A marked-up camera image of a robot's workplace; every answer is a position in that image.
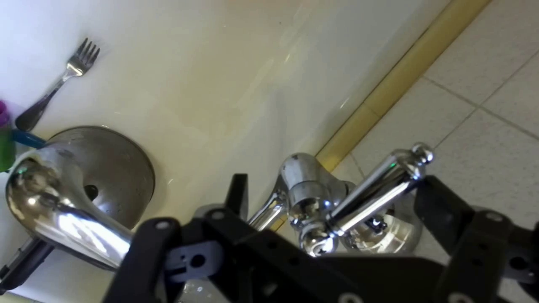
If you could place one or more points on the chrome faucet body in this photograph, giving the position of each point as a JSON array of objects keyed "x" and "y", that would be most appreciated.
[{"x": 305, "y": 185}]

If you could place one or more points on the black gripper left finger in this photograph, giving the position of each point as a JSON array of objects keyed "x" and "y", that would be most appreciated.
[{"x": 152, "y": 253}]

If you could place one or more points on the silver metal fork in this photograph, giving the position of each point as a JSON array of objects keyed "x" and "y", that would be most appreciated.
[{"x": 56, "y": 86}]

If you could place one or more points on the white sink basin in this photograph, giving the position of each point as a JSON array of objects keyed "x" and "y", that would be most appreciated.
[{"x": 196, "y": 84}]

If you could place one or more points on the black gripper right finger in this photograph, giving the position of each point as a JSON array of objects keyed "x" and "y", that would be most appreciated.
[{"x": 449, "y": 212}]

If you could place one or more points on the chrome faucet spout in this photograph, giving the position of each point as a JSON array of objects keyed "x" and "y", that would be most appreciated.
[{"x": 61, "y": 219}]

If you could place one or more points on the green purple plastic item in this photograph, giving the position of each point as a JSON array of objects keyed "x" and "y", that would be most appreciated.
[{"x": 6, "y": 148}]

